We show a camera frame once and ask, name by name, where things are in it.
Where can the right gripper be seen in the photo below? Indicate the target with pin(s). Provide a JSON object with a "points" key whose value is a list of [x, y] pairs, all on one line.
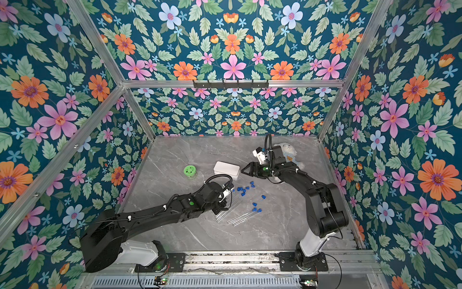
{"points": [[255, 170]]}

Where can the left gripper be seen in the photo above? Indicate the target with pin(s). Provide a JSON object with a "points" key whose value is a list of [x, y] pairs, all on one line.
{"points": [[221, 206]]}

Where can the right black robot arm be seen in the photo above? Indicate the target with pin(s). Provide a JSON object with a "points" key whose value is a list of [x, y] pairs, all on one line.
{"points": [[325, 208]]}

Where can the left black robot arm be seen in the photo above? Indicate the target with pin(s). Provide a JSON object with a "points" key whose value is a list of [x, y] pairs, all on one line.
{"points": [[102, 242]]}

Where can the white rectangular plastic box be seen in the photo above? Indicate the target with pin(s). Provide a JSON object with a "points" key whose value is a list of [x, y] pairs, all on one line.
{"points": [[227, 169]]}

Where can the green lidded small jar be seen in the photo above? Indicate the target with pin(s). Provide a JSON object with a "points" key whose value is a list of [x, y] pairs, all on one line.
{"points": [[190, 171]]}

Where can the white teddy bear blue shirt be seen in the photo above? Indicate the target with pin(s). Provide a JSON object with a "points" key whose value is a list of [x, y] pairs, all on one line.
{"points": [[290, 154]]}

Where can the white ventilation grille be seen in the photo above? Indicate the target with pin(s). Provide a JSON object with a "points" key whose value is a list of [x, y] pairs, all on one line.
{"points": [[198, 282]]}

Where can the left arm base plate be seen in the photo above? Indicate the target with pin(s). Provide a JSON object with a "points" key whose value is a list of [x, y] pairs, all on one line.
{"points": [[160, 262]]}

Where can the black hook rail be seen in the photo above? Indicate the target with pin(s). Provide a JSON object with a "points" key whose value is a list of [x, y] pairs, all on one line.
{"points": [[244, 84]]}

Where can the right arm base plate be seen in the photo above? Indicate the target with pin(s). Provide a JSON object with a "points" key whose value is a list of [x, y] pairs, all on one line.
{"points": [[298, 262]]}

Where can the aluminium front rail frame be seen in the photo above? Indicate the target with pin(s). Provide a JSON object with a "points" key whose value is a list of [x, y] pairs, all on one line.
{"points": [[252, 262]]}

